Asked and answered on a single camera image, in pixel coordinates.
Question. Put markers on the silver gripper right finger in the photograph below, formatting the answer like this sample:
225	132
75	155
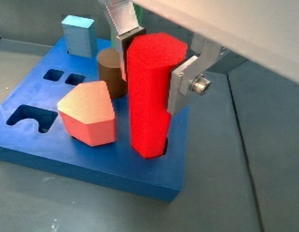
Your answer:
186	77

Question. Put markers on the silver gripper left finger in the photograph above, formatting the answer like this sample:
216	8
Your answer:
122	39

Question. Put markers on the red hexagon prism block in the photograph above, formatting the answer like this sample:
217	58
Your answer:
151	57

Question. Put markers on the light blue rectangular block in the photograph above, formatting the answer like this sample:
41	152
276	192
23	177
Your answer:
79	35

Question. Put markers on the brown cylinder block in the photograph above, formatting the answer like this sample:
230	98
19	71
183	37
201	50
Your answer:
109	72

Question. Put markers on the salmon pentagon prism block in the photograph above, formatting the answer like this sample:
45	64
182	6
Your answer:
87	115

